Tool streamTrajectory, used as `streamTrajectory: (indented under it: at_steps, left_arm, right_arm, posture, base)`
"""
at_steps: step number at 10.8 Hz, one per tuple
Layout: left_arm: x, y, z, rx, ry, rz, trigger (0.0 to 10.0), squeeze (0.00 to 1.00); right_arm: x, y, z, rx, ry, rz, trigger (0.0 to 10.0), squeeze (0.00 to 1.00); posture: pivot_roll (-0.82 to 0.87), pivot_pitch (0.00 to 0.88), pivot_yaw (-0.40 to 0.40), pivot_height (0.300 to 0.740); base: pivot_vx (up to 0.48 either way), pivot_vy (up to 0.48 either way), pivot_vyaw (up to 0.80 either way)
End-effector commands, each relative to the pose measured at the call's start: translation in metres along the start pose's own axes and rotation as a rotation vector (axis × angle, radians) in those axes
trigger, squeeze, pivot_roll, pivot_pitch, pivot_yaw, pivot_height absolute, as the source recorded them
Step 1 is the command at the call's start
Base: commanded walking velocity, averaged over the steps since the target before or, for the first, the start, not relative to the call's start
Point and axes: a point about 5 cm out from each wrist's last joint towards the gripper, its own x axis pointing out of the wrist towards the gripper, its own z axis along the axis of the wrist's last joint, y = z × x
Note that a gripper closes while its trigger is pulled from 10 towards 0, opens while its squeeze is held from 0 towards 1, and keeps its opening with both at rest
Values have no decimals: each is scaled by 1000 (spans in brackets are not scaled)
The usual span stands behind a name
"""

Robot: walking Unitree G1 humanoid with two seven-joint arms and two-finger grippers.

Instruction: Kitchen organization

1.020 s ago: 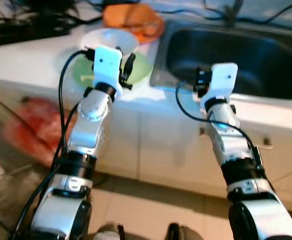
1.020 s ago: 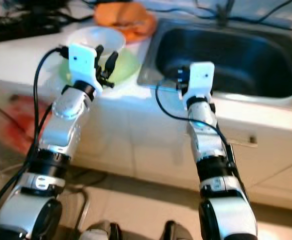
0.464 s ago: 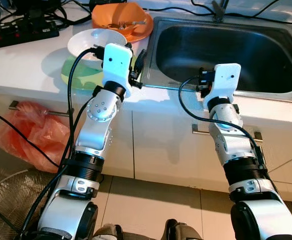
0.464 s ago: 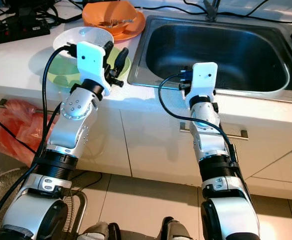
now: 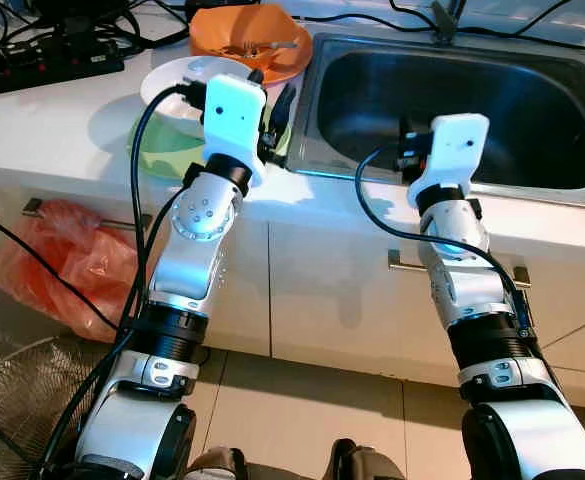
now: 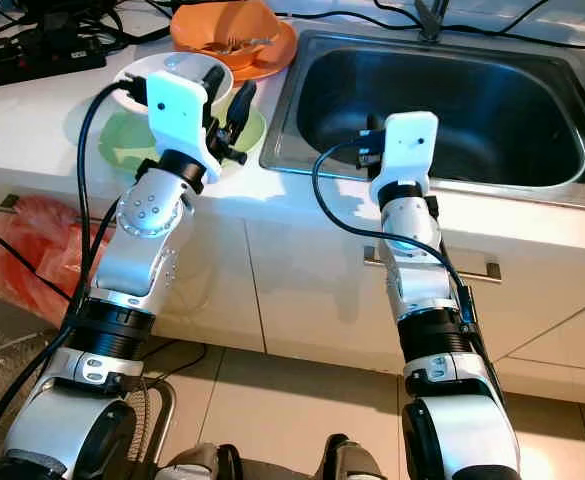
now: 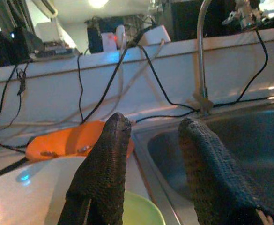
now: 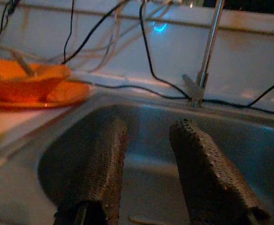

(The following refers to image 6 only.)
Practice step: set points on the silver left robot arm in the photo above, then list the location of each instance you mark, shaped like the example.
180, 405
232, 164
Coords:
142, 260

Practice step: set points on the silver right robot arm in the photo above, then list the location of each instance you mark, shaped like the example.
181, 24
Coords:
427, 290

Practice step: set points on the orange plastic bowl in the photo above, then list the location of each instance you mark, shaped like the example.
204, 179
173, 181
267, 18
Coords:
222, 20

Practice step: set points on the white bowl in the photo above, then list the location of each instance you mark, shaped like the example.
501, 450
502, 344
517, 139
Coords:
137, 72

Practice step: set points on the green plastic plate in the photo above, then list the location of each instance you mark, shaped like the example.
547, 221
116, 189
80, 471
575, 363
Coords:
127, 150

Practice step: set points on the stainless steel sink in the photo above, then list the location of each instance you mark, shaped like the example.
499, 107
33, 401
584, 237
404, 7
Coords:
482, 110

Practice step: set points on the black power strip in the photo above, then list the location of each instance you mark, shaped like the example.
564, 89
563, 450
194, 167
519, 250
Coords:
32, 65

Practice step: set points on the red plastic bag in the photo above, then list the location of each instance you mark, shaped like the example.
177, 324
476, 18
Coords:
32, 255

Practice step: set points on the black robot right foot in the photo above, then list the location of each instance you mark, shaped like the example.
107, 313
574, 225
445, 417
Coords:
357, 460

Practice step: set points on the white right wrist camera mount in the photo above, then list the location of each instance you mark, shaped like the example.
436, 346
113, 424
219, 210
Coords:
407, 150

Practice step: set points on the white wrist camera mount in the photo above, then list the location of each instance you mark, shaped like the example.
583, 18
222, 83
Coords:
180, 120
407, 150

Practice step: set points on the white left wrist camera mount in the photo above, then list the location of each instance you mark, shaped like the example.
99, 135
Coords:
180, 120

